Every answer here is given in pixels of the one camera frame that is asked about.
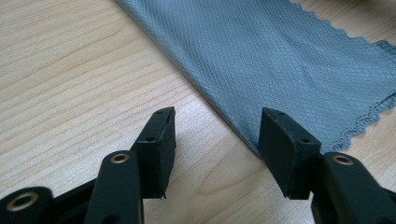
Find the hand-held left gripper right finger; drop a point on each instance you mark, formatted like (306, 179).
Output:
(286, 155)

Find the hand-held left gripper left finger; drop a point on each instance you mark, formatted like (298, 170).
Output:
(157, 155)

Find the grey-blue textured cloth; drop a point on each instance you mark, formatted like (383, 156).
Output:
(280, 68)

